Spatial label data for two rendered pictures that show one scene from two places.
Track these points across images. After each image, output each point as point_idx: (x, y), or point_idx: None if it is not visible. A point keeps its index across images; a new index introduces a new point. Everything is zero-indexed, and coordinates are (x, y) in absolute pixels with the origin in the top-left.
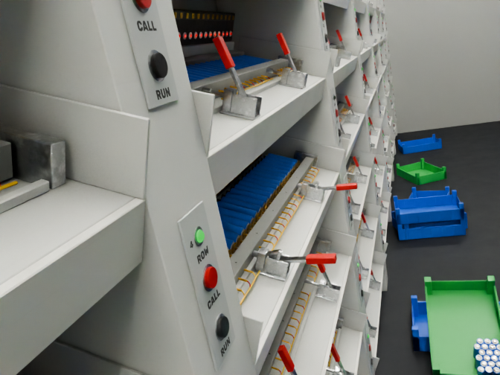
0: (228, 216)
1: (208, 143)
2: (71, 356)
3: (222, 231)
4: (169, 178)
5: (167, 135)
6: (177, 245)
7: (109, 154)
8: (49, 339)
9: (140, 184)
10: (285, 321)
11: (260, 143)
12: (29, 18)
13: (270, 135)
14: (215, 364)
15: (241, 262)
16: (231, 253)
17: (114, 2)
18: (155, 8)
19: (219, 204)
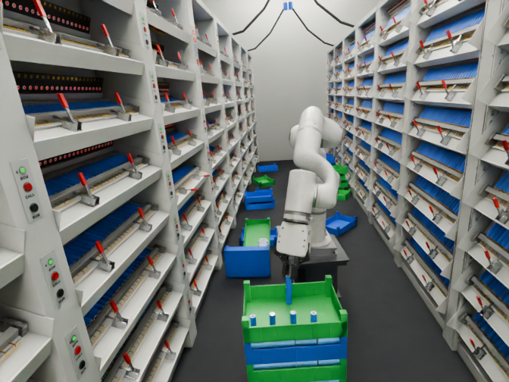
0: None
1: (170, 160)
2: (143, 196)
3: (172, 176)
4: (164, 165)
5: (164, 158)
6: (165, 176)
7: (157, 161)
8: (151, 183)
9: (161, 165)
10: (185, 213)
11: (180, 161)
12: (146, 140)
13: (183, 159)
14: (170, 198)
15: (174, 189)
16: None
17: (159, 139)
18: (163, 138)
19: None
